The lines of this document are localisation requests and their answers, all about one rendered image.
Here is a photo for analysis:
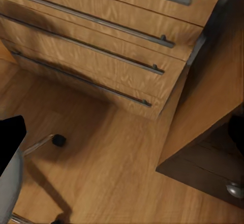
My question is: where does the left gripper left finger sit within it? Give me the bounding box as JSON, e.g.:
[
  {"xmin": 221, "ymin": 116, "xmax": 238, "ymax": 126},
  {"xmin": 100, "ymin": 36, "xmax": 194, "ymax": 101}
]
[{"xmin": 0, "ymin": 115, "xmax": 26, "ymax": 175}]

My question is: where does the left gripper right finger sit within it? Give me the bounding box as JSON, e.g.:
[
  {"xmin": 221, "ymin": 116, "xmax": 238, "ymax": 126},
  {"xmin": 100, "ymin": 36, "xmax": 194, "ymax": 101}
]
[{"xmin": 228, "ymin": 115, "xmax": 244, "ymax": 156}]

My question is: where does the swivel chair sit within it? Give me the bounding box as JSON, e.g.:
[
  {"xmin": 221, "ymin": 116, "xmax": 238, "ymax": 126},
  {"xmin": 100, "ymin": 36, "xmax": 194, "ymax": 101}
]
[{"xmin": 0, "ymin": 134, "xmax": 67, "ymax": 224}]

